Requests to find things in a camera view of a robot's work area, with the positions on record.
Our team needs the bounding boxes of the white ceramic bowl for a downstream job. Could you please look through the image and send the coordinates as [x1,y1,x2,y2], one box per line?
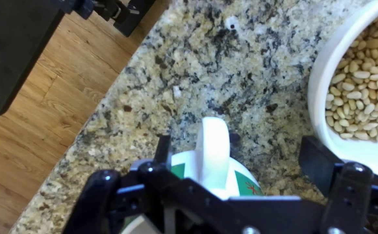
[306,0,378,180]

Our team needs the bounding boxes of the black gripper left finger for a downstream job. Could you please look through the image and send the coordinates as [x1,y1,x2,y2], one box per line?
[62,134,224,234]

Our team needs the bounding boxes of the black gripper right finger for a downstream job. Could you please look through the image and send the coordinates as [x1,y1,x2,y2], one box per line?
[297,136,378,234]

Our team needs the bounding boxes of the beige pine nuts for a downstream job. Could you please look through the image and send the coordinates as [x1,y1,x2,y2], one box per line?
[324,7,378,143]

